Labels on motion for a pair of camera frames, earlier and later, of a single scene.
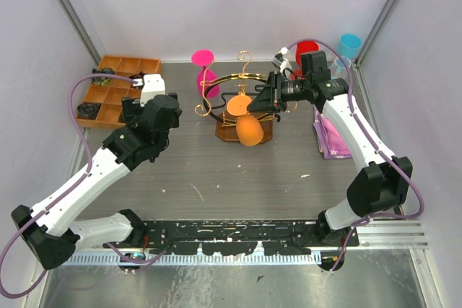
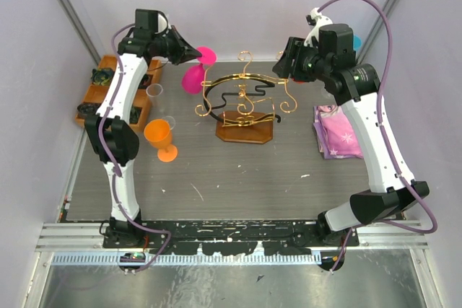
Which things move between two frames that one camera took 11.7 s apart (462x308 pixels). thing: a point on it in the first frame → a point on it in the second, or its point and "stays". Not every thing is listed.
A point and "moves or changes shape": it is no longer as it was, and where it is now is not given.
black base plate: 225,237 stays
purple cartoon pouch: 330,141 stays
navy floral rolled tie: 102,81 stays
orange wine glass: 248,127 moves or changes shape
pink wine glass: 207,79 → 193,75
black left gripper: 134,111 → 185,52
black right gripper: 264,102 → 294,50
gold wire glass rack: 229,97 stays
